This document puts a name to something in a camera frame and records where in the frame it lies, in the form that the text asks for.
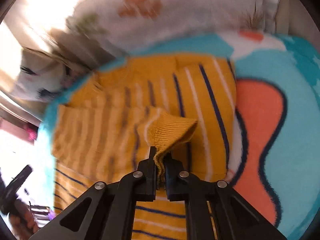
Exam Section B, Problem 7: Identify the yellow striped knit sweater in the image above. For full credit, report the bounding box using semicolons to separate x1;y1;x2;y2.
51;52;238;240

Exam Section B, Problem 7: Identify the teal cartoon fleece blanket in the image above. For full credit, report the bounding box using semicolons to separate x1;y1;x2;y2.
39;31;319;239

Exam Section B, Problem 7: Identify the white leaf print pillow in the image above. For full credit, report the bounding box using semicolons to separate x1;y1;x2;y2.
66;0;279;56

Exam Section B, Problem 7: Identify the person's left hand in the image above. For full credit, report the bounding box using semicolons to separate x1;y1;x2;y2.
9;199;39;240

